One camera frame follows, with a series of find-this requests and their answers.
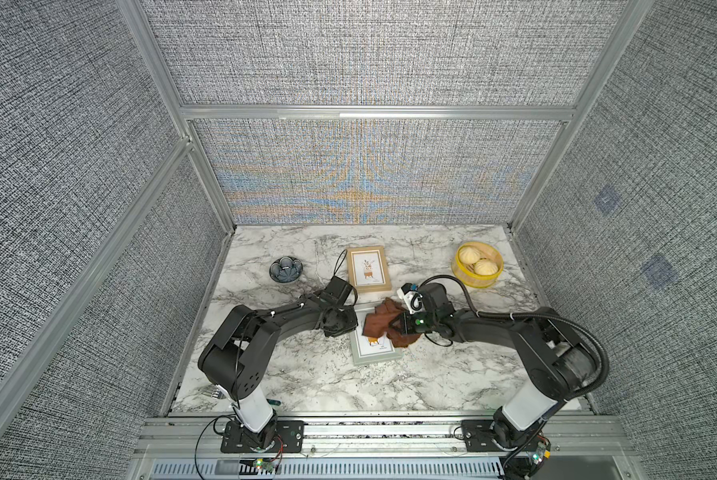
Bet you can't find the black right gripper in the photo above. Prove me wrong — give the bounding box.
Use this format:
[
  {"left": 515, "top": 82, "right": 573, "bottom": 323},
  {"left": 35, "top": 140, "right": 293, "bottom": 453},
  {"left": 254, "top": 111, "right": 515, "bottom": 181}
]
[{"left": 385, "top": 311, "right": 437, "bottom": 337}]

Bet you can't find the brown microfibre cloth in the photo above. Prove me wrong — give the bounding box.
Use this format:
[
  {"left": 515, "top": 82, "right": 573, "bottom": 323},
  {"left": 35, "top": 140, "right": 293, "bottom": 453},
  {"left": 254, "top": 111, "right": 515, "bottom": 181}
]
[{"left": 362, "top": 298, "right": 420, "bottom": 348}]

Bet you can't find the grey green picture frame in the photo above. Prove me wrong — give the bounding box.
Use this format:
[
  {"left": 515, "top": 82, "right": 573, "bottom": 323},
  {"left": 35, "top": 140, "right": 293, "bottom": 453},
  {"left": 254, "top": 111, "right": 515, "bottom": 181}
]
[{"left": 348, "top": 304, "right": 403, "bottom": 366}]

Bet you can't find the light wood picture frame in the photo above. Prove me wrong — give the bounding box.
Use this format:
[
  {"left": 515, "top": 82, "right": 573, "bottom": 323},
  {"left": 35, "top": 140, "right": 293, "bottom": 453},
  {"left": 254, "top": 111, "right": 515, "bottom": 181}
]
[{"left": 346, "top": 246, "right": 392, "bottom": 294}]

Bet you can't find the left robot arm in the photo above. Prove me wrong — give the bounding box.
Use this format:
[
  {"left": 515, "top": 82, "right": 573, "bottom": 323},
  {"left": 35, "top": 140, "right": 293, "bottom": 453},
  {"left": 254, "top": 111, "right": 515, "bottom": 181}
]
[{"left": 198, "top": 294, "right": 358, "bottom": 434}]

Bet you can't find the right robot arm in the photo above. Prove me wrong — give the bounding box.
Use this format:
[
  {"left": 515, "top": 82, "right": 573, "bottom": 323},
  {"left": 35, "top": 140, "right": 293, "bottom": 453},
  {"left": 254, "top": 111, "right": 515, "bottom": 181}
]
[{"left": 390, "top": 308, "right": 610, "bottom": 454}]

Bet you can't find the yellow rimmed bamboo steamer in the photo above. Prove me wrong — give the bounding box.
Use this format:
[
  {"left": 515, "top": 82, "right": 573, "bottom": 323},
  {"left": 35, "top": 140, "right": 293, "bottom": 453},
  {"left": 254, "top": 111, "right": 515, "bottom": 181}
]
[{"left": 451, "top": 241, "right": 504, "bottom": 288}]

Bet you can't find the white steamed bun front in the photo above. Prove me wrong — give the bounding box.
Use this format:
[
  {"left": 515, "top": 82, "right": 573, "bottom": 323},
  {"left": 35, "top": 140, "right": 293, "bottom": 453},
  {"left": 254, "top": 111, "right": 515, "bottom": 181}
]
[{"left": 472, "top": 258, "right": 499, "bottom": 276}]

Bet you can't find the white steamed bun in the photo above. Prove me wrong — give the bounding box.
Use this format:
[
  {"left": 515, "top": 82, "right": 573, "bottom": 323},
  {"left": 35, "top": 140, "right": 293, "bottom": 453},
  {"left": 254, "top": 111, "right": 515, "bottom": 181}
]
[
  {"left": 457, "top": 246, "right": 482, "bottom": 265},
  {"left": 472, "top": 258, "right": 499, "bottom": 276}
]

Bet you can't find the white steamed bun back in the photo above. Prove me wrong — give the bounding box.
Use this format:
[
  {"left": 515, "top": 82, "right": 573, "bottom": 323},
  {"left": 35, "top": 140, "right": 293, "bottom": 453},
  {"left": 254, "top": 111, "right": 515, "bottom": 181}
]
[{"left": 457, "top": 246, "right": 482, "bottom": 265}]

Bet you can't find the grey flower shaped dish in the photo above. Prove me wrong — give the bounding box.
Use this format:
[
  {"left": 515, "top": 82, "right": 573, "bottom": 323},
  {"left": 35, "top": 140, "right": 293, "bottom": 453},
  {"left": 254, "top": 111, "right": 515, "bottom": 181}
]
[{"left": 268, "top": 256, "right": 304, "bottom": 283}]

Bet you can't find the silver fork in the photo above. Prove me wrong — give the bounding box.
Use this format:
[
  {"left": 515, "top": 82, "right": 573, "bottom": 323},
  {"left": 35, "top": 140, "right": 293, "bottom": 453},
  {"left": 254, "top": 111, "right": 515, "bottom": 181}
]
[{"left": 200, "top": 385, "right": 228, "bottom": 400}]

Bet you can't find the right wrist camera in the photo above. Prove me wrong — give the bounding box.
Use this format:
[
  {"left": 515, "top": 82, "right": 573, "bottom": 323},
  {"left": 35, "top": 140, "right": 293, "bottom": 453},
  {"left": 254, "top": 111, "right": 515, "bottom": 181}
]
[{"left": 396, "top": 282, "right": 450, "bottom": 314}]

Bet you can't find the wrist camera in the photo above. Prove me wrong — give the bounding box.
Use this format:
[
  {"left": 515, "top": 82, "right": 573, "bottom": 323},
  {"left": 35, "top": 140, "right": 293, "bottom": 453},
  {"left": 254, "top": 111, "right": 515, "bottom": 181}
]
[
  {"left": 322, "top": 276, "right": 354, "bottom": 306},
  {"left": 396, "top": 282, "right": 450, "bottom": 314}
]

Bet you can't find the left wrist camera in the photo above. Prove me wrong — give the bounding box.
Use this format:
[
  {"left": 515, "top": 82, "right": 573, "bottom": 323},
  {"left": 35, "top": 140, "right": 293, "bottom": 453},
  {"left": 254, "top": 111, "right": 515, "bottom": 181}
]
[{"left": 322, "top": 276, "right": 354, "bottom": 306}]

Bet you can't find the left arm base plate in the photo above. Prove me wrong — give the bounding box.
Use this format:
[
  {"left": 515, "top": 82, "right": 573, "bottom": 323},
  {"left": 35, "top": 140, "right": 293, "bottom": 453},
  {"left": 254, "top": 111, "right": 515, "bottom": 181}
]
[{"left": 220, "top": 420, "right": 304, "bottom": 455}]

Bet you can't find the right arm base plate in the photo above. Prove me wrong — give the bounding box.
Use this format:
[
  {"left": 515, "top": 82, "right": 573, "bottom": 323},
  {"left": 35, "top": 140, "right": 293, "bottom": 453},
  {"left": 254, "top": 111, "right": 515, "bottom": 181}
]
[{"left": 460, "top": 419, "right": 502, "bottom": 453}]

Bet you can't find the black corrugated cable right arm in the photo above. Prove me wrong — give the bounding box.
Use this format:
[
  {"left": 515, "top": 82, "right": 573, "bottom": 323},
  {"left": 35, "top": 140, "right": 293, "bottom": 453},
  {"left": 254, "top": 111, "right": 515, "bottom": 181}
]
[{"left": 416, "top": 274, "right": 611, "bottom": 400}]

